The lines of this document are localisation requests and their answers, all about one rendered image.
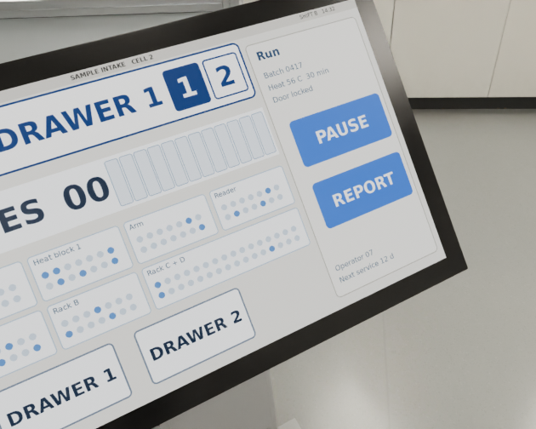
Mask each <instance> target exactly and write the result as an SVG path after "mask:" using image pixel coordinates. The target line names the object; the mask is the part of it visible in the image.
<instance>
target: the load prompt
mask: <svg viewBox="0 0 536 429"><path fill-rule="evenodd" d="M256 97H258V95H257V92H256V89H255V87H254V83H253V81H252V78H251V76H250V74H249V71H248V68H247V65H246V62H245V60H244V58H243V55H242V51H241V49H240V46H239V44H238V41H236V42H233V43H228V44H224V45H220V46H218V47H214V48H211V49H205V50H202V51H198V52H195V53H192V54H186V55H183V56H180V57H176V58H173V59H170V60H164V61H161V62H157V63H154V64H150V65H148V66H142V67H139V68H135V69H132V70H128V71H123V72H119V73H117V74H113V75H110V76H106V77H101V78H97V79H95V80H91V81H87V82H84V83H79V84H75V85H72V86H69V87H65V88H62V89H56V90H53V91H49V92H47V93H43V94H38V95H34V96H31V97H27V98H24V99H21V100H16V101H12V102H9V103H5V104H2V105H0V177H2V176H5V175H8V174H12V173H15V172H19V171H21V170H24V169H29V168H32V167H35V166H38V165H40V164H44V163H48V162H51V161H54V160H57V159H60V158H63V157H67V156H70V155H73V154H76V153H79V152H84V151H87V150H89V149H92V148H95V147H98V146H103V145H105V144H109V143H112V142H114V141H117V140H122V139H125V138H128V137H130V136H133V135H137V134H141V133H144V132H146V131H150V130H153V129H157V128H161V127H163V126H166V125H169V124H171V123H177V122H179V121H182V120H185V119H188V118H191V117H195V116H198V115H202V114H204V113H207V112H211V111H215V110H218V109H220V108H223V107H227V106H231V105H234V104H236V103H240V102H243V101H245V100H250V99H253V98H256Z"/></svg>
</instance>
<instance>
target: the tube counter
mask: <svg viewBox="0 0 536 429"><path fill-rule="evenodd" d="M277 154H279V151H278V149H277V145H276V142H275V141H274V138H273V135H272V133H271V129H270V126H269V124H268V122H267V119H266V117H265V113H264V111H263V108H262V107H261V108H259V109H256V110H253V111H250V112H245V113H243V114H240V115H237V116H235V117H230V118H227V119H224V120H221V121H218V122H216V123H211V124H209V125H205V126H202V127H200V128H197V129H193V130H190V131H187V132H184V133H181V134H177V135H174V136H171V137H168V138H166V139H162V140H158V141H155V142H152V143H150V144H147V145H144V146H139V147H136V148H134V149H131V150H128V151H125V152H120V153H118V154H115V155H112V156H109V157H105V158H102V159H99V160H96V161H93V162H91V163H86V164H84V165H81V166H77V167H75V168H72V169H68V170H65V171H62V172H59V173H56V174H52V175H50V176H51V179H52V181H53V183H54V187H55V189H56V191H57V193H58V196H59V198H60V201H61V204H62V206H63V209H64V211H65V213H66V217H67V219H68V221H69V223H70V226H71V228H73V227H75V226H80V225H82V224H84V223H87V222H90V221H92V220H96V219H99V218H101V217H104V216H107V215H110V214H113V213H116V212H118V211H120V210H123V209H127V208H130V207H132V206H134V205H137V204H140V203H144V202H146V201H149V200H152V199H154V198H157V197H161V196H163V195H166V194H169V193H170V192H175V191H178V190H180V189H182V188H185V187H188V186H192V185H194V184H196V183H199V182H202V181H205V180H208V179H211V178H214V177H216V176H218V175H221V174H225V173H228V172H230V171H232V170H235V169H239V168H241V167H244V166H247V165H249V164H252V163H256V162H258V161H261V160H264V159H266V158H268V157H273V156H276V155H277Z"/></svg>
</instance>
